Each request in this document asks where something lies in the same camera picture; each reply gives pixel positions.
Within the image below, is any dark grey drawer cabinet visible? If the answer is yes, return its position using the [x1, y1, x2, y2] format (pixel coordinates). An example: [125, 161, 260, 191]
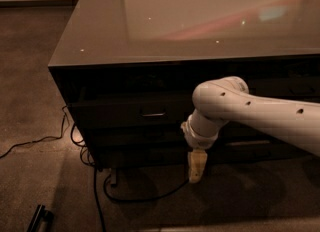
[49, 0, 320, 167]

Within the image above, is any metal cabinet leg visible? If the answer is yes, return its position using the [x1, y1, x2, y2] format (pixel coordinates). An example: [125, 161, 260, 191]
[110, 168, 118, 187]

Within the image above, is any black metal object on floor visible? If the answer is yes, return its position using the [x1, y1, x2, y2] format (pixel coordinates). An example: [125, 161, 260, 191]
[27, 204, 54, 232]

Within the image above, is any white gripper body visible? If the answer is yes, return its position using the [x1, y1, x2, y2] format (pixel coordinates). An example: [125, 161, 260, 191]
[180, 115, 218, 150]

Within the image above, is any thick black floor cable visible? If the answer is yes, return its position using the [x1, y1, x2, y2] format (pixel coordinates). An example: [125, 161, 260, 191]
[93, 162, 191, 232]

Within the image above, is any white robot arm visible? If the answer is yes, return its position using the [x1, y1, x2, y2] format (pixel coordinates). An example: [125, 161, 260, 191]
[181, 77, 320, 183]

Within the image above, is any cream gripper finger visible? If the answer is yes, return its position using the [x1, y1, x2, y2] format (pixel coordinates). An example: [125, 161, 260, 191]
[188, 149, 208, 183]

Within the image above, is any dark grey drawer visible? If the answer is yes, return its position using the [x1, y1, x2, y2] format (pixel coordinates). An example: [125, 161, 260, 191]
[84, 126, 184, 148]
[69, 92, 194, 129]
[219, 122, 266, 139]
[247, 77, 320, 103]
[95, 145, 188, 168]
[207, 139, 308, 164]

